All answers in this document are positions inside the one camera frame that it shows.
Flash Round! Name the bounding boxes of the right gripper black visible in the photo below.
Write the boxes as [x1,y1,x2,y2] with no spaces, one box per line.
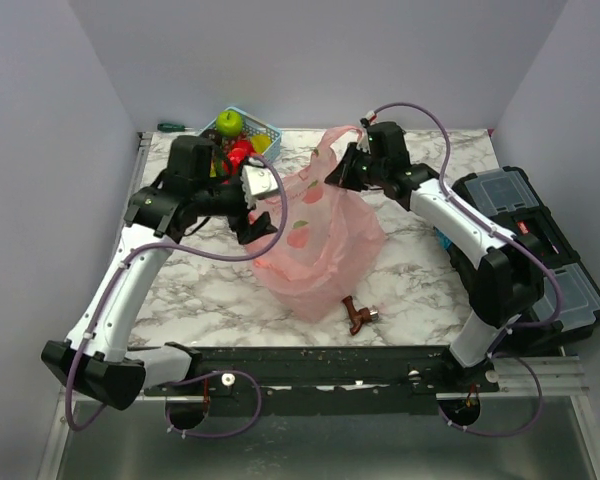
[325,143,387,193]

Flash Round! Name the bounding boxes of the red fake apple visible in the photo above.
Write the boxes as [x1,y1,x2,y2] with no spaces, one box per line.
[227,139,255,174]

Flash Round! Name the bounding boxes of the pink plastic bag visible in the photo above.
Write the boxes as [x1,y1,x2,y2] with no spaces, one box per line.
[251,126,385,322]

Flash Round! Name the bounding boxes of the green fake apple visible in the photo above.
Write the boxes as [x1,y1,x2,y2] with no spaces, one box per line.
[215,109,244,138]

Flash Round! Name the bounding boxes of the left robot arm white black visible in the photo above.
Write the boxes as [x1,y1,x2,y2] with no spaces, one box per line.
[41,135,284,410]

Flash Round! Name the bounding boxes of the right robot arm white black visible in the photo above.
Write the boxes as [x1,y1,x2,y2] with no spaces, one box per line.
[325,122,544,392]

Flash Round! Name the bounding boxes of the yellow fake fruit right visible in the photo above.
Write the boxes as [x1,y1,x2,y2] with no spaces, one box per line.
[249,134,272,154]

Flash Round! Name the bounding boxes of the fake purple grapes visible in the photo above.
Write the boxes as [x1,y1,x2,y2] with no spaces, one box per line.
[217,135,240,155]

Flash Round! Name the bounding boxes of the blue plastic basket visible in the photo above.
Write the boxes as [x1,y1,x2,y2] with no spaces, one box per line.
[198,106,282,162]

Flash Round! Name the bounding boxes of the brown brass faucet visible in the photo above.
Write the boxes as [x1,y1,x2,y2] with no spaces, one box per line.
[342,296,379,336]

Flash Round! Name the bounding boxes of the black tool box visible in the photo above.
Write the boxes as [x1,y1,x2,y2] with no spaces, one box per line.
[452,167,600,355]

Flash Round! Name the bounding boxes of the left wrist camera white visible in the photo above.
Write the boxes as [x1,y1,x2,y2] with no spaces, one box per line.
[239,157,279,209]

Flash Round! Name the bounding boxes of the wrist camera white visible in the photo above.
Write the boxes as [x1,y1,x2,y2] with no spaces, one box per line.
[357,124,371,154]
[239,157,279,209]

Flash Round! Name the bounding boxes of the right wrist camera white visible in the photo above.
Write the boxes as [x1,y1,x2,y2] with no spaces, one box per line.
[357,124,371,154]

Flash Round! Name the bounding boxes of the green handled screwdriver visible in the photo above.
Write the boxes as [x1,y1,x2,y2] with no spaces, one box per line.
[156,122,194,133]

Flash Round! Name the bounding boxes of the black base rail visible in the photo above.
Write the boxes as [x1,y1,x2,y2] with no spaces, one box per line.
[146,346,498,416]

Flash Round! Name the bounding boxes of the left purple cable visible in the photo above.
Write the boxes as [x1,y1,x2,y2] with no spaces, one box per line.
[65,154,289,440]

